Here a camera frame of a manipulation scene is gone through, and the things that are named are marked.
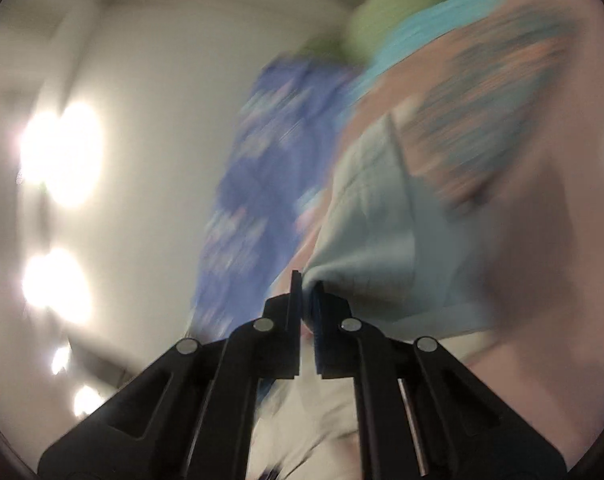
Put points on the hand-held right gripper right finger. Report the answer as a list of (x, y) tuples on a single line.
[(318, 332)]

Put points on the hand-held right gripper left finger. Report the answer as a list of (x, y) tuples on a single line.
[(295, 310)]

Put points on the light grey garment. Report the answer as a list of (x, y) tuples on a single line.
[(382, 230)]

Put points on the blue printed bed sheet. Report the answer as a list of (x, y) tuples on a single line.
[(262, 160)]

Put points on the pink polka dot blanket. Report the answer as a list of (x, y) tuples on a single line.
[(532, 290)]

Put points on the floral patterned folded cloth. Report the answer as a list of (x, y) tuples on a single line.
[(492, 100)]

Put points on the teal cloth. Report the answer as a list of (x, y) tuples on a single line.
[(417, 42)]

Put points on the green pillow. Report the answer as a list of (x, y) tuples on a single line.
[(382, 15)]

